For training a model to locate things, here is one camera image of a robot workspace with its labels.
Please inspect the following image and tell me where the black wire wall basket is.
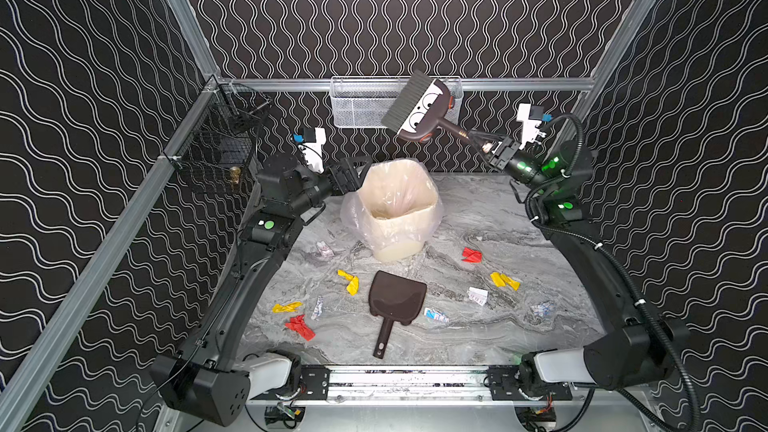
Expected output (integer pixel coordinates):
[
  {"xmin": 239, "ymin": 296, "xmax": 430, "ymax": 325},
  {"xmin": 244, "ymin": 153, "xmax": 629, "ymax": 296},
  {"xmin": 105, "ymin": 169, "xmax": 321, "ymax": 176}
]
[{"xmin": 172, "ymin": 82, "xmax": 274, "ymax": 197}]

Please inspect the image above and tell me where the yellow paper scrap centre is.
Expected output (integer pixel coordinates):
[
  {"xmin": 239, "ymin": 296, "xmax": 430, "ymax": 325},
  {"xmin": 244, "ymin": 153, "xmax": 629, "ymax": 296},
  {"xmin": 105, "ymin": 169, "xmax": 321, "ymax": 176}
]
[{"xmin": 337, "ymin": 269, "xmax": 359, "ymax": 296}]

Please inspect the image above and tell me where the yellow paper scrap right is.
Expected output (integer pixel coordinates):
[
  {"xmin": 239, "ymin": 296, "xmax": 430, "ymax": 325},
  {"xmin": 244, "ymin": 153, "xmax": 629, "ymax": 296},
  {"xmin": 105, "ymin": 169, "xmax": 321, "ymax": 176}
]
[{"xmin": 490, "ymin": 272, "xmax": 520, "ymax": 291}]

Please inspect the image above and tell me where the red paper scrap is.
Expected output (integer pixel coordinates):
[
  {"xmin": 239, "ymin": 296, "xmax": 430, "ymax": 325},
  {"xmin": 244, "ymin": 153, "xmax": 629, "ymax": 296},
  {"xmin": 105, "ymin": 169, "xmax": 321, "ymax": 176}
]
[
  {"xmin": 284, "ymin": 314, "xmax": 316, "ymax": 341},
  {"xmin": 462, "ymin": 247, "xmax": 483, "ymax": 263}
]

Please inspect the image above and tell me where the white printed paper scrap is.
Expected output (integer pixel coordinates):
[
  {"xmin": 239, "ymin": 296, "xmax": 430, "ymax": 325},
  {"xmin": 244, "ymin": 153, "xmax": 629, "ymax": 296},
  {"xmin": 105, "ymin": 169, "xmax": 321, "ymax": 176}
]
[{"xmin": 467, "ymin": 287, "xmax": 489, "ymax": 306}]

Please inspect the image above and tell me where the small brass bell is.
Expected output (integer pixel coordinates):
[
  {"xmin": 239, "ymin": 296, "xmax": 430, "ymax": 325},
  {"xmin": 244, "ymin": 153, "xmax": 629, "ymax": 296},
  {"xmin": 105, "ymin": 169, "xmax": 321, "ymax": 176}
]
[{"xmin": 229, "ymin": 166, "xmax": 242, "ymax": 186}]

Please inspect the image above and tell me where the pink white scrap near bin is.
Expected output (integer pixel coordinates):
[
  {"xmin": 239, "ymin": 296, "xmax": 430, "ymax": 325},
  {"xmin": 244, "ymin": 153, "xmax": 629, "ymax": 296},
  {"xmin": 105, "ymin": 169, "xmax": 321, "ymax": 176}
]
[{"xmin": 316, "ymin": 241, "xmax": 335, "ymax": 258}]

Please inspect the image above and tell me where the white wire wall basket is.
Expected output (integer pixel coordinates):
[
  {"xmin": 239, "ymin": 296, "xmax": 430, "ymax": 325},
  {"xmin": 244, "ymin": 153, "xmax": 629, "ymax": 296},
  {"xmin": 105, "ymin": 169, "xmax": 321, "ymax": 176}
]
[{"xmin": 330, "ymin": 76, "xmax": 464, "ymax": 128}]

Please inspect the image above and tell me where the clear plastic bin liner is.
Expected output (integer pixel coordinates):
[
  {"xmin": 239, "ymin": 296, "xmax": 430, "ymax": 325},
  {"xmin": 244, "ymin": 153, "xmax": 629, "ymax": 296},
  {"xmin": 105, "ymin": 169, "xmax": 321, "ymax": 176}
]
[{"xmin": 340, "ymin": 157, "xmax": 445, "ymax": 264}]

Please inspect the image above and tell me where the brown plastic dustpan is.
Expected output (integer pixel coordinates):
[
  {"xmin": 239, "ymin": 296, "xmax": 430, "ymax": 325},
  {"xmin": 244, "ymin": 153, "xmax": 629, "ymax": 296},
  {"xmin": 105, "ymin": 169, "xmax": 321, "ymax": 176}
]
[{"xmin": 368, "ymin": 270, "xmax": 427, "ymax": 359}]

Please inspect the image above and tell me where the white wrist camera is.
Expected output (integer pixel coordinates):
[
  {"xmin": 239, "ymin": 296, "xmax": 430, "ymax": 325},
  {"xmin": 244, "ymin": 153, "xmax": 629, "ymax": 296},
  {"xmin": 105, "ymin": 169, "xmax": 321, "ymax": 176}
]
[
  {"xmin": 516, "ymin": 103, "xmax": 552, "ymax": 149},
  {"xmin": 293, "ymin": 127, "xmax": 327, "ymax": 173}
]

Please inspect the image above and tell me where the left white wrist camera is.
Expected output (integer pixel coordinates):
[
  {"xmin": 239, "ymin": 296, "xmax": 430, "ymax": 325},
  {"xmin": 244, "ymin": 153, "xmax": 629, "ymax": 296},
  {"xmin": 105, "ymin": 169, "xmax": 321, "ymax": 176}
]
[{"xmin": 293, "ymin": 127, "xmax": 327, "ymax": 173}]

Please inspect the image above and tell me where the yellow paper scrap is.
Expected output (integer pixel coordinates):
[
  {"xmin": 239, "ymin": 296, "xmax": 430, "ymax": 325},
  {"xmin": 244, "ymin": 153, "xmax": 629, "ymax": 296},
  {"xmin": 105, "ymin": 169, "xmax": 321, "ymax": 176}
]
[
  {"xmin": 337, "ymin": 269, "xmax": 359, "ymax": 296},
  {"xmin": 271, "ymin": 301, "xmax": 303, "ymax": 313},
  {"xmin": 490, "ymin": 272, "xmax": 520, "ymax": 291}
]

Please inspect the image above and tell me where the red paper scrap left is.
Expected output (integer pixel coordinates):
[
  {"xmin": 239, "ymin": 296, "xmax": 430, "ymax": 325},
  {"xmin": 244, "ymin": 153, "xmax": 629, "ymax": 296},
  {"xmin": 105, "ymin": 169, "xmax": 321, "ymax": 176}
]
[{"xmin": 284, "ymin": 314, "xmax": 316, "ymax": 341}]

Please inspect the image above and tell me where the cream trash bin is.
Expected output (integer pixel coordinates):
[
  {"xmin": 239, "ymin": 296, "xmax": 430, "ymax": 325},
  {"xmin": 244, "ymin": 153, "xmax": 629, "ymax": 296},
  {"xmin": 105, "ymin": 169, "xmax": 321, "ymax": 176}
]
[{"xmin": 357, "ymin": 159, "xmax": 439, "ymax": 264}]

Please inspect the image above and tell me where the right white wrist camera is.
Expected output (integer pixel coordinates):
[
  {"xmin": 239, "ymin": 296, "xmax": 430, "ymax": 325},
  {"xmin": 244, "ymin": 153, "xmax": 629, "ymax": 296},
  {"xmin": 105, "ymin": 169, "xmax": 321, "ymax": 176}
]
[{"xmin": 516, "ymin": 103, "xmax": 552, "ymax": 149}]

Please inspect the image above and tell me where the red paper scrap right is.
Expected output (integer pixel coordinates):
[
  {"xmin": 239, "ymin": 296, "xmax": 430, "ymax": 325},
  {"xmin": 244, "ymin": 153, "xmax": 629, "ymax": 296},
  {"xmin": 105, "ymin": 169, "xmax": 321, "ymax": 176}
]
[{"xmin": 462, "ymin": 247, "xmax": 483, "ymax": 263}]

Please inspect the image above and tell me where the yellow paper scrap left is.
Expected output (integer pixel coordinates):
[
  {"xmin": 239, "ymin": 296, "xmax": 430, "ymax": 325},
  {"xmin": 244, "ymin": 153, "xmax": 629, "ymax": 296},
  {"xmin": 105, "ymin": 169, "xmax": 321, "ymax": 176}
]
[{"xmin": 271, "ymin": 301, "xmax": 303, "ymax": 313}]

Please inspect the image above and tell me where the clear blue wrapper right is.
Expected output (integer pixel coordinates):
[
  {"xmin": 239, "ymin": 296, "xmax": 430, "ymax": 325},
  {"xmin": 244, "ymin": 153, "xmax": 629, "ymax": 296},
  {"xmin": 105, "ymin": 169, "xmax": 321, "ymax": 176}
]
[{"xmin": 530, "ymin": 301, "xmax": 556, "ymax": 320}]

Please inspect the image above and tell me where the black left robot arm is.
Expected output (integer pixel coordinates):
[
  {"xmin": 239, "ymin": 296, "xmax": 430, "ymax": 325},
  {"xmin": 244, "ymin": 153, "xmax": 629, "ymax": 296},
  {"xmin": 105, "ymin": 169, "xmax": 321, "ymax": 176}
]
[{"xmin": 150, "ymin": 153, "xmax": 372, "ymax": 427}]

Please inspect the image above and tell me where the brown cartoon-face hand broom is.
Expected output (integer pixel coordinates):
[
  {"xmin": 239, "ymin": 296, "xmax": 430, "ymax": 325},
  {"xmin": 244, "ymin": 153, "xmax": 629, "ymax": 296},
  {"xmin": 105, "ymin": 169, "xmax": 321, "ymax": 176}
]
[{"xmin": 381, "ymin": 71, "xmax": 476, "ymax": 146}]

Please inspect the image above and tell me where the blue white wrapper scrap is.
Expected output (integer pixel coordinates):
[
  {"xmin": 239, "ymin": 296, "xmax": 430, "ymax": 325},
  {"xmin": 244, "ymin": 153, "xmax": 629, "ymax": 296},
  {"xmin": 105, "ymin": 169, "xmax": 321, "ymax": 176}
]
[{"xmin": 424, "ymin": 307, "xmax": 450, "ymax": 323}]

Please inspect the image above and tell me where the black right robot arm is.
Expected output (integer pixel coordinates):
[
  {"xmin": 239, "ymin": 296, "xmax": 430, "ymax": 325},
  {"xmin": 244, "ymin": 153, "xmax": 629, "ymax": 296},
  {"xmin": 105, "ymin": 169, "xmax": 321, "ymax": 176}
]
[{"xmin": 479, "ymin": 138, "xmax": 690, "ymax": 393}]

